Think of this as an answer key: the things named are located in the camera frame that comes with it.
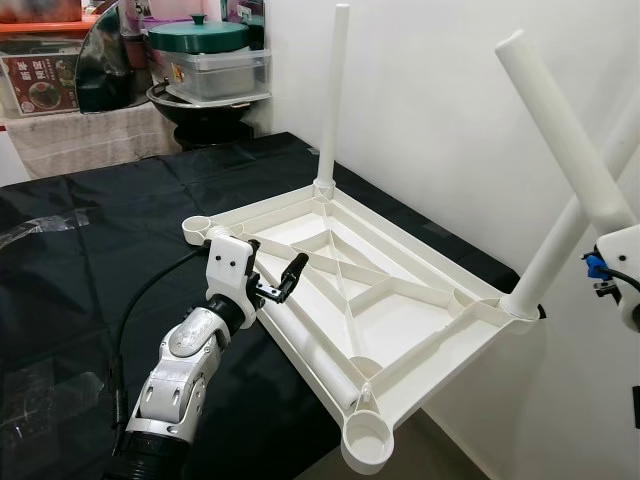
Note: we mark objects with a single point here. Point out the white plastic table top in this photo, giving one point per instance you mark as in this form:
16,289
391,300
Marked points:
400,320

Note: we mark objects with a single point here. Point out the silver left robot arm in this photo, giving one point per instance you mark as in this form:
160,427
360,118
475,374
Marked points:
175,380

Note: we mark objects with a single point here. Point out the black floor cloth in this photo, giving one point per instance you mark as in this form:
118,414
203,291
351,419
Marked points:
100,280

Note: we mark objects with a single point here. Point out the black wok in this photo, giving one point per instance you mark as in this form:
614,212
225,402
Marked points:
205,115

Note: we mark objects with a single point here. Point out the clear plastic container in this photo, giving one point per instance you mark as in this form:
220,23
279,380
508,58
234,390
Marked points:
215,75

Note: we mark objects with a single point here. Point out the beige cloth-covered stand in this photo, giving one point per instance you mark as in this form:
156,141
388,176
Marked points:
90,140

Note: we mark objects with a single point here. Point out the clear tape strip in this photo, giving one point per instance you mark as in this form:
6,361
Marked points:
40,228

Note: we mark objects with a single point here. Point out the clear tape cross patch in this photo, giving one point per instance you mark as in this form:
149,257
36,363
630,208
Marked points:
50,390

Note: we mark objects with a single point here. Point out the green pot with lid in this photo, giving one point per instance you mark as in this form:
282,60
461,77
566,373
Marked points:
200,38

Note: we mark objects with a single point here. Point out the black glossy bag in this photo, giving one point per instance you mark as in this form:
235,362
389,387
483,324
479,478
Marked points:
105,65

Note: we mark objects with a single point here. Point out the orange-lidded storage box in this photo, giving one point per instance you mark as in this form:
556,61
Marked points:
40,80

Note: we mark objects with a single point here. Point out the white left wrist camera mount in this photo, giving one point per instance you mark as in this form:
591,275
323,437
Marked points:
230,265

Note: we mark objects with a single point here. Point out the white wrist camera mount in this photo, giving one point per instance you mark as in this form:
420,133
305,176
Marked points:
622,250
230,265

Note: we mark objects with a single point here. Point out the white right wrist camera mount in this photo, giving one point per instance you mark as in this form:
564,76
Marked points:
622,250

